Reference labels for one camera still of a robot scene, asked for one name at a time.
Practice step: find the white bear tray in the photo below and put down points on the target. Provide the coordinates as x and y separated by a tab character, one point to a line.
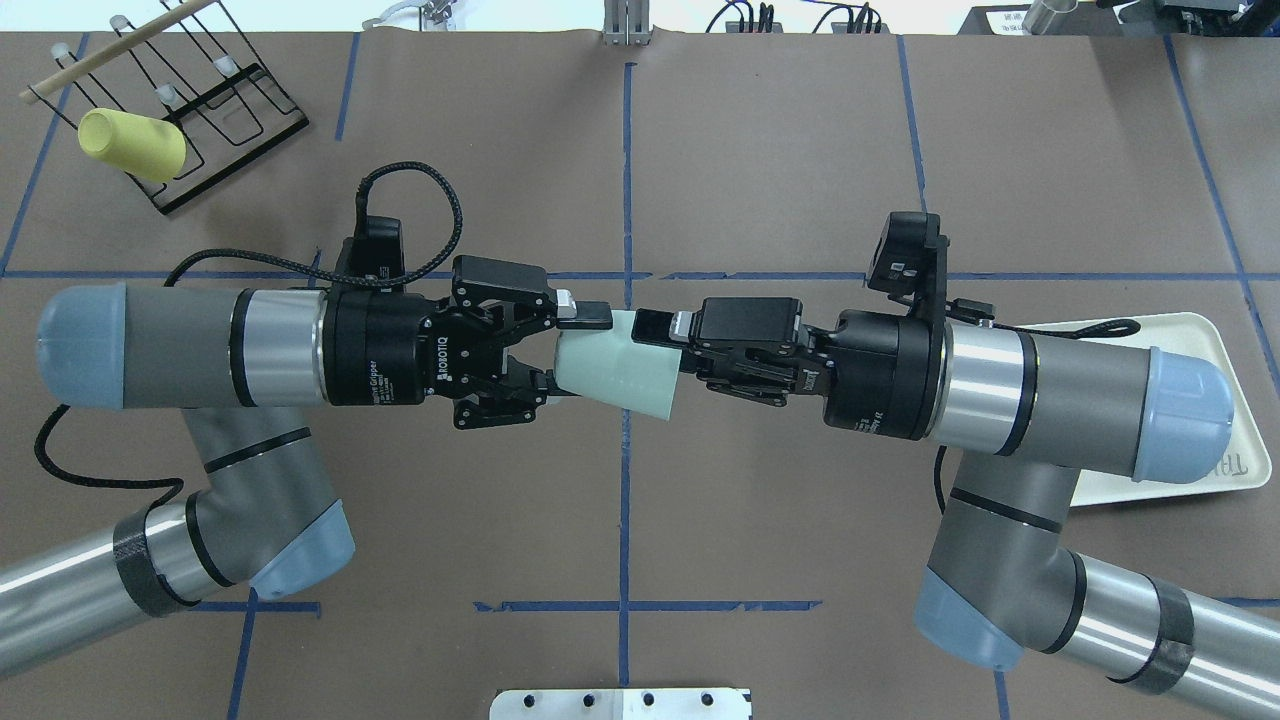
1200	436

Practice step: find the pale green cup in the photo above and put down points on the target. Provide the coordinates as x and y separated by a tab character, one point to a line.
607	366

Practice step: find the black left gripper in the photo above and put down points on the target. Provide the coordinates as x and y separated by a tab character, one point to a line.
380	348

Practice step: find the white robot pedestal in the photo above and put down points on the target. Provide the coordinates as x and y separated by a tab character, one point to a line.
624	703

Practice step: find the aluminium frame post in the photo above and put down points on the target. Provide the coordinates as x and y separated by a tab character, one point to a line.
627	23

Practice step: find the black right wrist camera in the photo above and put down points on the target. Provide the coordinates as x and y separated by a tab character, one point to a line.
910	263

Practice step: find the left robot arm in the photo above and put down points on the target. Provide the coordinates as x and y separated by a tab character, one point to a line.
238	368

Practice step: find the yellow cup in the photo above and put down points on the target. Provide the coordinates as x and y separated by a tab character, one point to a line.
145	147

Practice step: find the black wire cup rack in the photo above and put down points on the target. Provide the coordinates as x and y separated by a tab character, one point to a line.
192	67

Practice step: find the metal cup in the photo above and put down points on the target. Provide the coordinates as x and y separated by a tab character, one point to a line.
1047	17

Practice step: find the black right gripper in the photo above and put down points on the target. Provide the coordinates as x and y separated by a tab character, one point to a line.
883	377

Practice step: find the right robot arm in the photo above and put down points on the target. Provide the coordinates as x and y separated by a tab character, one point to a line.
1028	412

